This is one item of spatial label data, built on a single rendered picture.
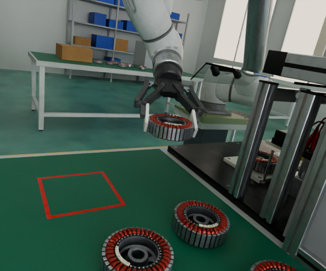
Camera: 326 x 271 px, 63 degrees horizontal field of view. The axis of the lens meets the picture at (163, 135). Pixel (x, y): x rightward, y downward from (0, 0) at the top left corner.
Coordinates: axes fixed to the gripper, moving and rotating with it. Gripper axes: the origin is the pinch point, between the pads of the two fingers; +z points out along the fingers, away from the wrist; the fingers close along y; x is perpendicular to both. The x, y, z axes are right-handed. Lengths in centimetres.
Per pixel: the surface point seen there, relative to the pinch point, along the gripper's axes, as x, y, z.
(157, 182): -14.4, 0.6, 7.4
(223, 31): -287, -241, -661
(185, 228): -0.7, -2.0, 24.9
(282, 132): -1.3, -31.9, -3.8
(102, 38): -302, 78, -545
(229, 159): -18.3, -23.8, -5.6
